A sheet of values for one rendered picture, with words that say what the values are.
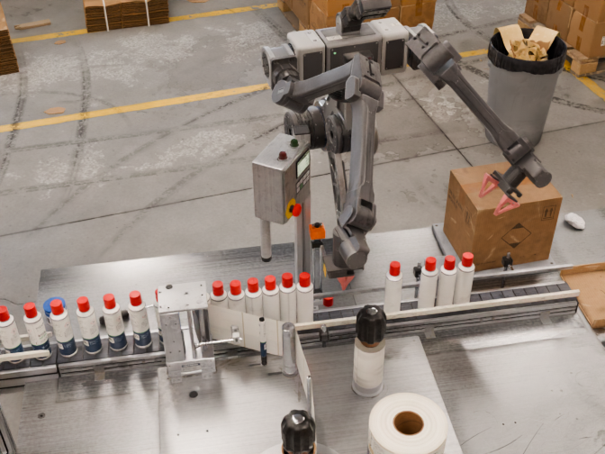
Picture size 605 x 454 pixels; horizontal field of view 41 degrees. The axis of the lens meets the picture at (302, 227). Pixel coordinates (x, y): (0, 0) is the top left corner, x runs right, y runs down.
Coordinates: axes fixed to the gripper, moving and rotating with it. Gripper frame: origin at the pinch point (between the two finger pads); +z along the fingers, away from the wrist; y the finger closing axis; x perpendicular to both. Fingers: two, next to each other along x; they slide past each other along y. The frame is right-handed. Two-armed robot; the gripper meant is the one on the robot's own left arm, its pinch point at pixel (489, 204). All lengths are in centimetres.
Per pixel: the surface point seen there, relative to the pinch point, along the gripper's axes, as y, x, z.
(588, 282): 12, 50, 3
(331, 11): -312, 99, 21
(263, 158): -5, -74, 22
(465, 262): 12.4, -3.5, 16.3
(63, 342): -6, -90, 103
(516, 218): -2.8, 17.6, 0.3
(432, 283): 11.9, -7.8, 27.5
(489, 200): -7.8, 7.6, 0.9
